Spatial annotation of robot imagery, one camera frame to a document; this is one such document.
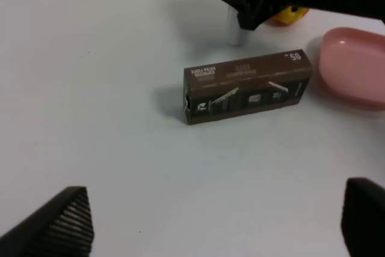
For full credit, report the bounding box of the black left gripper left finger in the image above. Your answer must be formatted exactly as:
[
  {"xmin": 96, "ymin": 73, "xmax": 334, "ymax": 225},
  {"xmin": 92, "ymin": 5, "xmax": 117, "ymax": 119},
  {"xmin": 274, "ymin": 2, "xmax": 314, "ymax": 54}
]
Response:
[{"xmin": 1, "ymin": 186, "xmax": 94, "ymax": 256}]

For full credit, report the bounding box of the brown coffee capsule box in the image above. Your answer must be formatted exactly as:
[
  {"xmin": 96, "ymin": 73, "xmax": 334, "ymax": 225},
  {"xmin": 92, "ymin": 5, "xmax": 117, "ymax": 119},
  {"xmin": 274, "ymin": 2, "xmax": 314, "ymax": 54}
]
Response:
[{"xmin": 183, "ymin": 49, "xmax": 313, "ymax": 125}]

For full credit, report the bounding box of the pink plastic plate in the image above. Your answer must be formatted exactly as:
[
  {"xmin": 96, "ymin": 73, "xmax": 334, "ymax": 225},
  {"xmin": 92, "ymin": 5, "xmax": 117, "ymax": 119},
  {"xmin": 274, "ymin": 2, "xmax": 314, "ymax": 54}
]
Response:
[{"xmin": 318, "ymin": 27, "xmax": 384, "ymax": 110}]

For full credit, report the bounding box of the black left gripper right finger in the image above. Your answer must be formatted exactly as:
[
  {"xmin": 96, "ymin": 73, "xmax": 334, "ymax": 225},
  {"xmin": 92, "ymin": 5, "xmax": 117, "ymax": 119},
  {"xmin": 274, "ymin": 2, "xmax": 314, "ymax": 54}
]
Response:
[{"xmin": 340, "ymin": 178, "xmax": 384, "ymax": 256}]

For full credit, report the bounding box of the red yellow toy apple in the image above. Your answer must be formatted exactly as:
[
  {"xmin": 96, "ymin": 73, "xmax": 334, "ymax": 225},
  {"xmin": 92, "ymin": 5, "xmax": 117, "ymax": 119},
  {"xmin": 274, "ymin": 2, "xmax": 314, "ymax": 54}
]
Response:
[{"xmin": 273, "ymin": 6, "xmax": 309, "ymax": 26}]

